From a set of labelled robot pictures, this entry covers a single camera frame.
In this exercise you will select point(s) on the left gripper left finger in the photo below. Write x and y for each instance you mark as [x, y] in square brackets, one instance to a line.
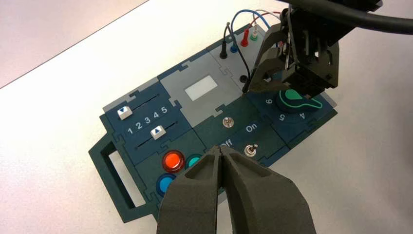
[190, 203]

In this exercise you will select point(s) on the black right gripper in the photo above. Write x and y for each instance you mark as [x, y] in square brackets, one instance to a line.
[309, 58]

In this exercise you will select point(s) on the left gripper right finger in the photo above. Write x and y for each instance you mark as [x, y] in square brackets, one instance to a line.
[267, 200]

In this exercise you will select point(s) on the blue push button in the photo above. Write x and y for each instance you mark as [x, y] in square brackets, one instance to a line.
[165, 184]

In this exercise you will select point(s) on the green rotary knob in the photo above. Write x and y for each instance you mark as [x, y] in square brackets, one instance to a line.
[290, 103]

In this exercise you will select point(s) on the teal push button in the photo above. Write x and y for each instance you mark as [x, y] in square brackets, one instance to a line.
[193, 161]

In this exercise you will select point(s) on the red push button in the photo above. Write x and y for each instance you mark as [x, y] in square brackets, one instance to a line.
[172, 161]

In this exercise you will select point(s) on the blue grey control box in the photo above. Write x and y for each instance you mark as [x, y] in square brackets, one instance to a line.
[206, 135]

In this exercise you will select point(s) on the white slider knob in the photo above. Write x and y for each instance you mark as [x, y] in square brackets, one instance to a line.
[124, 112]
[158, 132]

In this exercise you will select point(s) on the white display window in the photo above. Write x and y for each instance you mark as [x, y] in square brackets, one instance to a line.
[200, 87]

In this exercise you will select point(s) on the metal toggle switch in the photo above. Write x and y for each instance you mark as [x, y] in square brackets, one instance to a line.
[227, 122]
[249, 151]

